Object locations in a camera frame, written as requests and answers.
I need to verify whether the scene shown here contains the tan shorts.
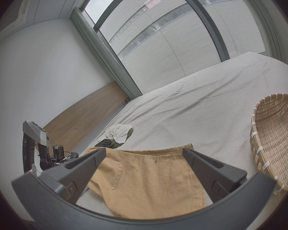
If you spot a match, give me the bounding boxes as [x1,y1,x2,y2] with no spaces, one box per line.
[83,143,208,219]

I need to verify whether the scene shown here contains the white ceiling air vent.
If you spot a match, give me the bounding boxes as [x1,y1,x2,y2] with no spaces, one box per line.
[0,0,42,34]

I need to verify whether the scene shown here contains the window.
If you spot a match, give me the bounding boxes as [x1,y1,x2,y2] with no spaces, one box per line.
[83,0,267,96]

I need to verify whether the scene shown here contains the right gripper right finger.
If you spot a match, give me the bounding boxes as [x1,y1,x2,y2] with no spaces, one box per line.
[182,148,248,204]

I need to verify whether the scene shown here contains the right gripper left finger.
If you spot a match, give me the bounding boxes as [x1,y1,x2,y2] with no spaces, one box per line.
[38,148,108,205]

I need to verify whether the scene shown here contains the grey-green curtain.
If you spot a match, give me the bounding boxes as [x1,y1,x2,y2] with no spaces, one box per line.
[235,0,282,60]
[70,7,143,99]

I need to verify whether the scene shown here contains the black garment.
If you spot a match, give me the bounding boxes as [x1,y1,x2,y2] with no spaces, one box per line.
[95,139,116,149]

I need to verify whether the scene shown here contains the white garment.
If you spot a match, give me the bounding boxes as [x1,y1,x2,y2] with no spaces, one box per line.
[104,124,133,144]

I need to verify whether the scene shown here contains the green garment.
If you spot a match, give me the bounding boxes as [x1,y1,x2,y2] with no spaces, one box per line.
[112,127,133,149]

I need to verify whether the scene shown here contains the bed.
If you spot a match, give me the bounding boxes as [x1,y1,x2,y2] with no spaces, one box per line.
[42,52,288,211]

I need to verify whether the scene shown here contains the round woven basket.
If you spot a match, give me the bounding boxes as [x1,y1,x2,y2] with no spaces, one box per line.
[250,94,288,196]

